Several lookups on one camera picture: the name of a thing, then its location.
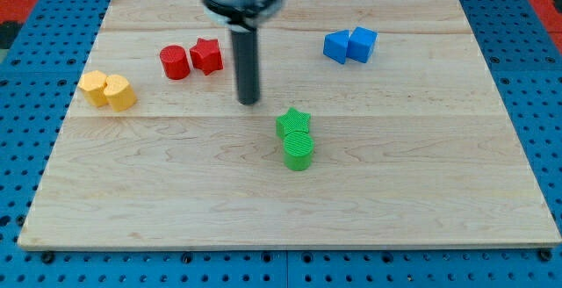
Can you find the blue triangle block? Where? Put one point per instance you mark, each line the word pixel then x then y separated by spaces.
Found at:
pixel 336 46

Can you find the red star block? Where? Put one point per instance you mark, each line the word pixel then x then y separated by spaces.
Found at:
pixel 206 56

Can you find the green cylinder block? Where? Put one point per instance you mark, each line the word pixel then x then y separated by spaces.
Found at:
pixel 298 150

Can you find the red cylinder block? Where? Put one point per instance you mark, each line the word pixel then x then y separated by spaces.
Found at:
pixel 174 62

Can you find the blue cube block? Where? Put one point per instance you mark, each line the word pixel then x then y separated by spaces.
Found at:
pixel 361 44

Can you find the wooden board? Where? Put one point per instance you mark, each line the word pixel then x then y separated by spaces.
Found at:
pixel 412 150

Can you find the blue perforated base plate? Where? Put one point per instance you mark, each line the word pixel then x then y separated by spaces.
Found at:
pixel 38 79

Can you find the yellow heart block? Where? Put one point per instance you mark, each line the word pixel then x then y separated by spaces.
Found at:
pixel 119 93

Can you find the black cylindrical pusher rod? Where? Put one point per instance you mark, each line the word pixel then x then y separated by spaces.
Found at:
pixel 246 65

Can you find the green star block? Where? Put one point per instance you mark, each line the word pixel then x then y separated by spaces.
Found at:
pixel 292 121

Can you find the yellow hexagon block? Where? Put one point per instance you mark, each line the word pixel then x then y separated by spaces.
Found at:
pixel 92 85

